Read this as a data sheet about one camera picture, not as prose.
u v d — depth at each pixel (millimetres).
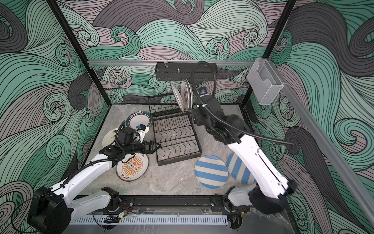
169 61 951
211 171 841
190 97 777
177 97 923
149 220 761
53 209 380
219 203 733
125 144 618
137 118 1104
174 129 1010
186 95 860
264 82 814
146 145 688
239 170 853
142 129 719
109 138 981
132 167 855
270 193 359
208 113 398
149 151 694
